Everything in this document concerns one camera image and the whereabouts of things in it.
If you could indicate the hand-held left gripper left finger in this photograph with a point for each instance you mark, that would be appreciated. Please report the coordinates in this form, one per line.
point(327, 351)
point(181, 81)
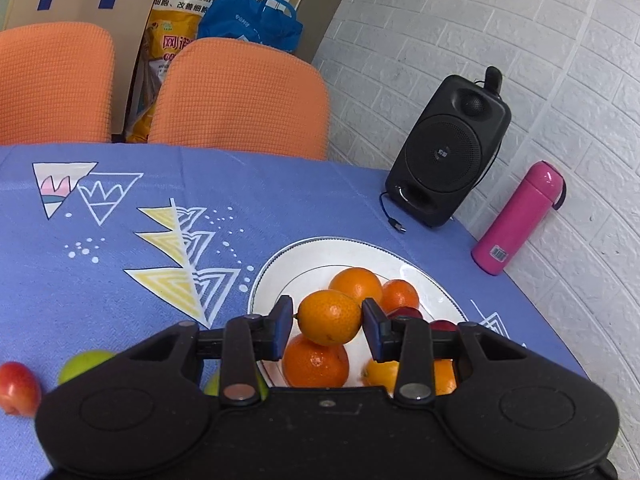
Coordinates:
point(282, 330)

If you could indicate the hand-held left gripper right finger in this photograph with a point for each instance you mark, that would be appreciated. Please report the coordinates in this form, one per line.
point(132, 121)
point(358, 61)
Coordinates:
point(375, 332)

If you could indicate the dark red apple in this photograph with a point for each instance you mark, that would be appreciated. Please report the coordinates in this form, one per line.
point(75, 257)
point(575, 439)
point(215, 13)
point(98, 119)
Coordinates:
point(406, 313)

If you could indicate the yellowish orange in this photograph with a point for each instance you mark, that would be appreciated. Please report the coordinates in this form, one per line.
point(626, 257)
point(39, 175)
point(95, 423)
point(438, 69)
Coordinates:
point(380, 372)

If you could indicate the yellow-orange mandarin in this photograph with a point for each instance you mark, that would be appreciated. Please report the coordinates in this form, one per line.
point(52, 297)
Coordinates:
point(327, 317)

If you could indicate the small deep orange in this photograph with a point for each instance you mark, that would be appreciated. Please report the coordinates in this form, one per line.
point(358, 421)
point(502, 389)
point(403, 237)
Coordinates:
point(400, 292)

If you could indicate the round orange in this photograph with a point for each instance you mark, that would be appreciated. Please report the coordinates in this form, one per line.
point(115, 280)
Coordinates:
point(357, 282)

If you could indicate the white plate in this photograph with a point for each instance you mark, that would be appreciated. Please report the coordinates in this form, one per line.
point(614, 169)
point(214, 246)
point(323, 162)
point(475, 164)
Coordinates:
point(300, 275)

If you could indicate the red plum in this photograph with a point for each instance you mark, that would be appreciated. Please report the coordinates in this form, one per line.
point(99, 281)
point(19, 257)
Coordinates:
point(442, 325)

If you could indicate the large deep orange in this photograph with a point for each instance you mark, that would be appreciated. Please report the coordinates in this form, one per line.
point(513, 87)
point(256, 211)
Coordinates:
point(315, 362)

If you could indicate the green apple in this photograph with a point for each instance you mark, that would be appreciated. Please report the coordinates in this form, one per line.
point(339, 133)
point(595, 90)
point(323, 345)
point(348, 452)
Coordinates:
point(212, 385)
point(82, 365)

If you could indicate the pink bottle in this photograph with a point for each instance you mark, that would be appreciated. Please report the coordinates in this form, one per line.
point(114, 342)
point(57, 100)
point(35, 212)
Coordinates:
point(515, 220)

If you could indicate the black speaker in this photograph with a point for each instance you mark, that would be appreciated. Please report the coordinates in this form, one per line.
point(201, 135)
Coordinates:
point(445, 160)

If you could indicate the blue printed tablecloth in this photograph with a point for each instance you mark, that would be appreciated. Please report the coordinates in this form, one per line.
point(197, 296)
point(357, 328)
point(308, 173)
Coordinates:
point(75, 300)

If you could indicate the orange fabric chair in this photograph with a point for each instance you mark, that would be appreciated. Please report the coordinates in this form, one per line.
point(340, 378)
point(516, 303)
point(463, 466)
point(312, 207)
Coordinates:
point(50, 80)
point(240, 100)

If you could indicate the light red apple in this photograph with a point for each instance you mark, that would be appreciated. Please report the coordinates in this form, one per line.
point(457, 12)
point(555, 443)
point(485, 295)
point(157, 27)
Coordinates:
point(17, 387)

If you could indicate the blue plastic bag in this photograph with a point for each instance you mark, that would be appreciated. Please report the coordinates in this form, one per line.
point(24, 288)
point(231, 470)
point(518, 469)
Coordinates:
point(245, 17)

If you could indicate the yellow printed bag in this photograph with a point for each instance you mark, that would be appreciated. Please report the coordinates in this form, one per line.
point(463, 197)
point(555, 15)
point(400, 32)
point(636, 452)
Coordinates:
point(165, 30)

